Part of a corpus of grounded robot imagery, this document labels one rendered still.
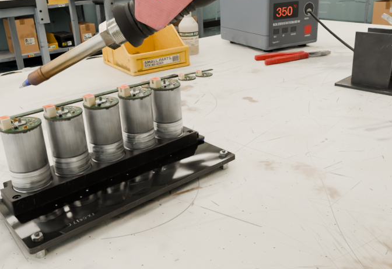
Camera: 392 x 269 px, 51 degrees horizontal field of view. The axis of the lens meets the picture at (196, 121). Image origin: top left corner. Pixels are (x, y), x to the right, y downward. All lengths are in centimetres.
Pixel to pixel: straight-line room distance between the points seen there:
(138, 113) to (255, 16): 45
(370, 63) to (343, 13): 517
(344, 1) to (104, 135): 544
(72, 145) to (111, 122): 3
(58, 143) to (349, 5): 543
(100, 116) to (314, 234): 16
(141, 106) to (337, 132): 19
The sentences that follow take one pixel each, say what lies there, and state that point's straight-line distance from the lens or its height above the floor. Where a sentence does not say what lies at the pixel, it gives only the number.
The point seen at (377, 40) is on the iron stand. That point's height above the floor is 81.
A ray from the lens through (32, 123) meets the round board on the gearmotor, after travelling 27.
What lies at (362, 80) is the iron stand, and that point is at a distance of 53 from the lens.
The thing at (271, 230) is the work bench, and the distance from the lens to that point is 25.
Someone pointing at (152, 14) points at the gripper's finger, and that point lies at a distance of 21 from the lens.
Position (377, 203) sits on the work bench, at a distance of 29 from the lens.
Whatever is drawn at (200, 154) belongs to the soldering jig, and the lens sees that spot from 32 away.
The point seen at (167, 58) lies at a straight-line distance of 62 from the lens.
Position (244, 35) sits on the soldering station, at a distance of 75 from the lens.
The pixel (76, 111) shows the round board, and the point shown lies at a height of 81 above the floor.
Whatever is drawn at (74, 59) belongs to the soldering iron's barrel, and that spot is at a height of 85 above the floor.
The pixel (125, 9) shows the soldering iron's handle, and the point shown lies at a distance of 22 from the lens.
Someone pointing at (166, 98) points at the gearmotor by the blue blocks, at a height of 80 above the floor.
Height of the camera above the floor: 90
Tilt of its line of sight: 21 degrees down
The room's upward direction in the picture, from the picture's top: 3 degrees counter-clockwise
